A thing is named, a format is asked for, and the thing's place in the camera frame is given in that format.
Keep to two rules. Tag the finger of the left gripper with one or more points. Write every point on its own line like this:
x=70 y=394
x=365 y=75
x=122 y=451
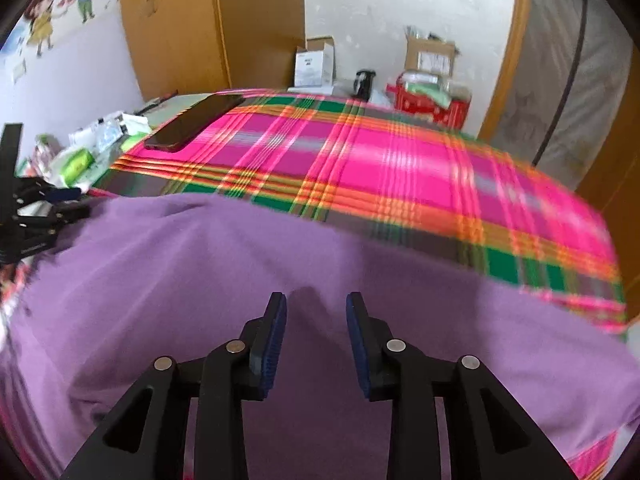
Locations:
x=58 y=215
x=55 y=193

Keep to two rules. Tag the cartoon couple wall sticker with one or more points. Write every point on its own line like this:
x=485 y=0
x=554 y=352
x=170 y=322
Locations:
x=40 y=15

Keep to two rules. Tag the pink plaid bed sheet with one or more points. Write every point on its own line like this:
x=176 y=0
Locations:
x=394 y=178

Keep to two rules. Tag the grey door curtain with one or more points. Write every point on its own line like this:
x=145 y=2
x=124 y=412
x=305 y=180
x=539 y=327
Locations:
x=571 y=77

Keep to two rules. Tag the wooden door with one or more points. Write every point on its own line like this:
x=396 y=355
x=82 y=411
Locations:
x=605 y=178

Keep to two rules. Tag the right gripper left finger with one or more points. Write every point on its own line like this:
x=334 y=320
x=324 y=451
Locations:
x=144 y=435

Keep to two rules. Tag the wooden wardrobe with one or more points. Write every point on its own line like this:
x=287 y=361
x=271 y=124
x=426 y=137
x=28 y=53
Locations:
x=198 y=46

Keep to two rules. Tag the white cardboard box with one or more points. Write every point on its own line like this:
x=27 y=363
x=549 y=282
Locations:
x=314 y=63

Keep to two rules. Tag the green tissue pack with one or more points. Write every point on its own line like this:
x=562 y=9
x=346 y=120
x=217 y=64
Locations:
x=73 y=165

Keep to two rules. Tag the black smartphone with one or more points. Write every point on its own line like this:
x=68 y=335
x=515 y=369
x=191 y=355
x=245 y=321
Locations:
x=185 y=127

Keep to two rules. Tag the black spray bottle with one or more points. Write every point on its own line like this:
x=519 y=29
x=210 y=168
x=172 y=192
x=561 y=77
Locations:
x=363 y=85

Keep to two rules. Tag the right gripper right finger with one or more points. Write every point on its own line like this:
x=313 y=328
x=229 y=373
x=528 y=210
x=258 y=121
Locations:
x=450 y=419

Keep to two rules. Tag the patterned side table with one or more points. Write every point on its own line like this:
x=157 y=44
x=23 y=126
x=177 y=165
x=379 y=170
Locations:
x=107 y=138

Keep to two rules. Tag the purple fleece garment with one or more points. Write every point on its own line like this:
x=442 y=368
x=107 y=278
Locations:
x=179 y=275

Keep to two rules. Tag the brown cardboard box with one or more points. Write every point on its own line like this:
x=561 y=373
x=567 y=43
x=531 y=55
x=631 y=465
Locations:
x=429 y=53

